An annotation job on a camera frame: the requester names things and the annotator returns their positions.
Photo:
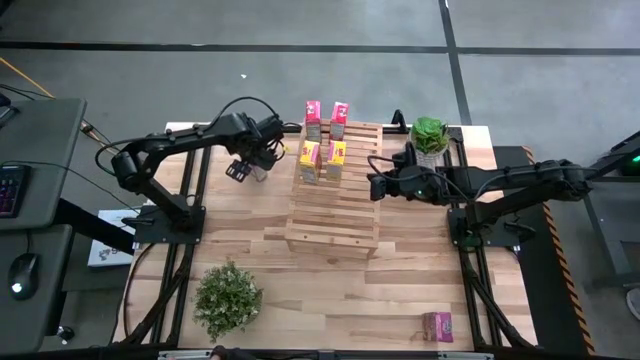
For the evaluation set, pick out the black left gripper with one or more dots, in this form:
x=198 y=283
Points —
x=260 y=152

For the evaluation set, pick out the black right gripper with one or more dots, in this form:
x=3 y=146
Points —
x=410 y=182

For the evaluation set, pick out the yellow cereal box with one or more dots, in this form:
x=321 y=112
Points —
x=337 y=152
x=310 y=152

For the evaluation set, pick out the red cereal box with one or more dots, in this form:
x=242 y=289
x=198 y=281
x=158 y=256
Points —
x=340 y=112

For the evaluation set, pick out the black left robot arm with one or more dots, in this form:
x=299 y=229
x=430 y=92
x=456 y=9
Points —
x=165 y=142

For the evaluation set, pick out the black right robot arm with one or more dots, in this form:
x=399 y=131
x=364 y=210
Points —
x=525 y=180

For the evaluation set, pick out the succulent in white pot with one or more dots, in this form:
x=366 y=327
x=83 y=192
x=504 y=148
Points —
x=429 y=135

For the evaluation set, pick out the black table clamp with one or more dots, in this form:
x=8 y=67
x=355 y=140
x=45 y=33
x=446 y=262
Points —
x=398 y=121

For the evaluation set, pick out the wooden slatted crate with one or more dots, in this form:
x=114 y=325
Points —
x=335 y=220

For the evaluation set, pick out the bushy small-leaved green plant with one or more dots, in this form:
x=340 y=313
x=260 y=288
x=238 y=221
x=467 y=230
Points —
x=227 y=300

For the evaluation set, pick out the black mat with hazard stripe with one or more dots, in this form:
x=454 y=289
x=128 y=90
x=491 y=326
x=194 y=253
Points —
x=540 y=300

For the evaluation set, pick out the white printed booklet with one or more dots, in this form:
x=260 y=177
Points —
x=107 y=250

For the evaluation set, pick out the black desk leg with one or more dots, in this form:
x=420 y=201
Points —
x=90 y=225

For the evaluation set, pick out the grey metal stand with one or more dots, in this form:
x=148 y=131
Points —
x=602 y=235

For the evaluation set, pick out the grey desk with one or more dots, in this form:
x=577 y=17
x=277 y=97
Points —
x=45 y=140

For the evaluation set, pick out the black keyboard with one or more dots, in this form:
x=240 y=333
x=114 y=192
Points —
x=12 y=192

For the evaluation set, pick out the person's shoe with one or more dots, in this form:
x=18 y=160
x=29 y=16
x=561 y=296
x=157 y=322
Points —
x=635 y=302

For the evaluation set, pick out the black chair caster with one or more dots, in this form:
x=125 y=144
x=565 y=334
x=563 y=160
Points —
x=65 y=332

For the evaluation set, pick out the black computer mouse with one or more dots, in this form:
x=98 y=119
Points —
x=24 y=275

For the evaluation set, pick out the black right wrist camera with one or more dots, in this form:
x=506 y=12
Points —
x=404 y=155

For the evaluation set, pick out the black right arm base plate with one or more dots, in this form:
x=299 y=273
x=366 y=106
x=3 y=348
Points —
x=460 y=227

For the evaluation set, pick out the black aluminium rig frame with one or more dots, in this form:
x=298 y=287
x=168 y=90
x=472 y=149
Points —
x=465 y=280

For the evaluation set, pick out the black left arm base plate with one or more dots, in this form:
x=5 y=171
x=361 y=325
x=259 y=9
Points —
x=155 y=232

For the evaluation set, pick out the silver metal bracket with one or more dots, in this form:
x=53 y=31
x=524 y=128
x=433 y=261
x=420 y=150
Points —
x=465 y=356
x=185 y=355

